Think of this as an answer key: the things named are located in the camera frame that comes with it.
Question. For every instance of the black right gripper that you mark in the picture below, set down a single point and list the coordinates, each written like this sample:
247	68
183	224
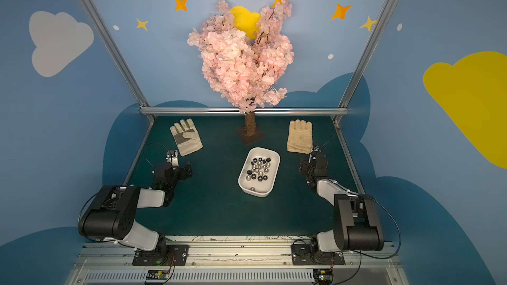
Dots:
310	166

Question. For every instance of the pink blossom artificial tree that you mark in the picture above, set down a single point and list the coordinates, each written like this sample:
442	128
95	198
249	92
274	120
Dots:
244	54

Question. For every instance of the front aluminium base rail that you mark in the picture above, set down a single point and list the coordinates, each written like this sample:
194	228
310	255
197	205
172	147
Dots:
234	260

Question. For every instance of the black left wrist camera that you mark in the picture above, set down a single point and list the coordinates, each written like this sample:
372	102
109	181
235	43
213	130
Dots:
172	157

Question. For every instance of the white plastic storage box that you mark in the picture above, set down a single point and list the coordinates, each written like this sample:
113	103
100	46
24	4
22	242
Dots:
254	187

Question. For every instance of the aluminium frame post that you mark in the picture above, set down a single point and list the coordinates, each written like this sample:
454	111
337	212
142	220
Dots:
383	19
100	26

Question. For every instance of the white grey work glove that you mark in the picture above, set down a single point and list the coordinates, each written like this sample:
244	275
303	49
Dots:
186	137

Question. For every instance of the green circuit board left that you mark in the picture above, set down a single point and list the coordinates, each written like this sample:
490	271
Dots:
158	275

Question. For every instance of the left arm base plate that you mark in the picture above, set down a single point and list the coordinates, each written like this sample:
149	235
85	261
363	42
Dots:
165	256

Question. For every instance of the brown tree trunk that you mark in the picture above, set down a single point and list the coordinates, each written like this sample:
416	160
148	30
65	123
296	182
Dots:
250	124

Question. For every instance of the green circuit board right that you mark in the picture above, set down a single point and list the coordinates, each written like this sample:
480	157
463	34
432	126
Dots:
323	277

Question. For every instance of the green circuit board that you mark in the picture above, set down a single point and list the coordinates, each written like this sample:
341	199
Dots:
158	275
323	277

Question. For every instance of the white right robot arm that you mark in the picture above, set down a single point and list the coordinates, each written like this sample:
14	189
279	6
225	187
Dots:
356	225

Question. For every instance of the beige knitted glove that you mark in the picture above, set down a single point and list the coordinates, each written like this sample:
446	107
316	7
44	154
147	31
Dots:
300	137

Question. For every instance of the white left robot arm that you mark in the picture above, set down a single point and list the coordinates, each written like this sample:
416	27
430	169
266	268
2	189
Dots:
111	212

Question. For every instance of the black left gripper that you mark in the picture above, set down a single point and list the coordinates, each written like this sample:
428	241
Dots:
182	171

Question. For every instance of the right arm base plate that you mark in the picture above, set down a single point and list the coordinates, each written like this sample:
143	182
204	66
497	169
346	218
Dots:
306	255

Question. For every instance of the left aluminium frame post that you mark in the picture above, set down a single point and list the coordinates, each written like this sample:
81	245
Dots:
100	26

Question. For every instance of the right aluminium frame post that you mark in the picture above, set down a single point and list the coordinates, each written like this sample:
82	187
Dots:
383	19

